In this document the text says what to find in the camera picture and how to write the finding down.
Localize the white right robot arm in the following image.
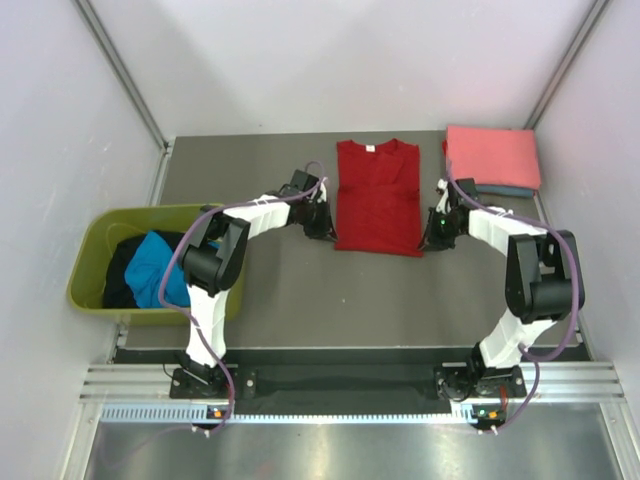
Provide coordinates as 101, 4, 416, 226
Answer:
419, 178, 585, 398

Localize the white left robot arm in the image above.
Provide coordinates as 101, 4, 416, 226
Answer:
167, 170, 337, 397

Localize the folded pink t shirt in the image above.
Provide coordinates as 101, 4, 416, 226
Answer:
445, 125, 541, 191

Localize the cyan t shirt in bin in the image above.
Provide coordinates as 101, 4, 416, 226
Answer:
124, 231, 190, 309

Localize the black t shirt in bin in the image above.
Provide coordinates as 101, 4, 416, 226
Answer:
102, 229, 189, 310

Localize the green plastic bin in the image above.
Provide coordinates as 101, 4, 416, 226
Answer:
65, 202, 246, 327

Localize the left aluminium corner post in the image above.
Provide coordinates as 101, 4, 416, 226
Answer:
71, 0, 169, 153

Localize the aluminium corner post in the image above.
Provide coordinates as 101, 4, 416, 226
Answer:
71, 0, 169, 153
523, 0, 613, 130

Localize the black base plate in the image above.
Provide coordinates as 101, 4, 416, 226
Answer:
169, 364, 499, 401

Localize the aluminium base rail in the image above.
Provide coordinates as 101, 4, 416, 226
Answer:
80, 347, 624, 426

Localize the right aluminium corner post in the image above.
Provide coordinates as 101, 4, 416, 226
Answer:
523, 0, 613, 130

